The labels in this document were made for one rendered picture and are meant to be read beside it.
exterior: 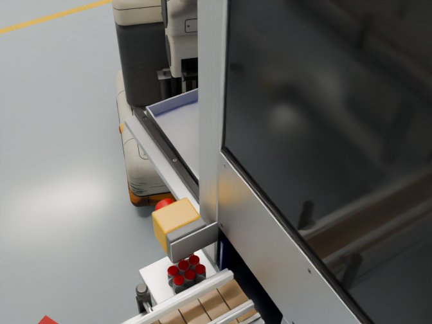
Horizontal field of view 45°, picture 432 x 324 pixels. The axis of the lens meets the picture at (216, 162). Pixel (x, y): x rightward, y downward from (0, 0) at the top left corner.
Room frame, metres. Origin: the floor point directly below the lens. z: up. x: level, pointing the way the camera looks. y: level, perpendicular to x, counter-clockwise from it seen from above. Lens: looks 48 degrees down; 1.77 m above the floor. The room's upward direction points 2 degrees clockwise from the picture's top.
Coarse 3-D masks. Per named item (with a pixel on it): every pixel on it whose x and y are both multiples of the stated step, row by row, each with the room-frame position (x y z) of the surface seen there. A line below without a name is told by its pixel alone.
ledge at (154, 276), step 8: (200, 256) 0.54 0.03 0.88; (152, 264) 0.52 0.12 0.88; (160, 264) 0.52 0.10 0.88; (168, 264) 0.52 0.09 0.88; (208, 264) 0.52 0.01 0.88; (144, 272) 0.50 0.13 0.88; (152, 272) 0.50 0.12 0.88; (160, 272) 0.50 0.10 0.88; (208, 272) 0.51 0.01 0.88; (216, 272) 0.51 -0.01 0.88; (144, 280) 0.48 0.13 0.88; (152, 280) 0.48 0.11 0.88; (160, 280) 0.49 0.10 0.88; (152, 288) 0.47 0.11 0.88; (160, 288) 0.47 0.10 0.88; (168, 288) 0.47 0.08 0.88; (152, 296) 0.45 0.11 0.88; (160, 296) 0.45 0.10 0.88; (168, 296) 0.45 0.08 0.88; (184, 320) 0.41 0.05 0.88
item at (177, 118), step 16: (176, 96) 0.97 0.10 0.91; (192, 96) 0.99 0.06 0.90; (160, 112) 0.95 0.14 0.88; (176, 112) 0.95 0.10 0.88; (192, 112) 0.95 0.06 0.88; (160, 128) 0.86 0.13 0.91; (176, 128) 0.89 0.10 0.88; (192, 128) 0.90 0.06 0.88; (176, 144) 0.84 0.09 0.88; (192, 144) 0.84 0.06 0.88; (192, 160) 0.79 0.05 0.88; (192, 176) 0.73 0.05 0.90
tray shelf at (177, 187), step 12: (132, 120) 0.92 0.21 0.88; (132, 132) 0.88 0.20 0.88; (144, 132) 0.88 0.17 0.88; (144, 144) 0.84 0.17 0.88; (156, 156) 0.80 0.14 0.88; (156, 168) 0.77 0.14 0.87; (168, 168) 0.77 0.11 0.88; (168, 180) 0.73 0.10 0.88; (180, 180) 0.73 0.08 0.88; (180, 192) 0.70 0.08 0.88
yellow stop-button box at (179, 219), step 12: (180, 204) 0.55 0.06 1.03; (192, 204) 0.55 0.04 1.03; (156, 216) 0.53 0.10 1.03; (168, 216) 0.53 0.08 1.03; (180, 216) 0.53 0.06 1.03; (192, 216) 0.53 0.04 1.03; (156, 228) 0.52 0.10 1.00; (168, 228) 0.50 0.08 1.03; (180, 228) 0.50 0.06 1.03; (192, 228) 0.50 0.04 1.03; (168, 240) 0.48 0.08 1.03; (168, 252) 0.48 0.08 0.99
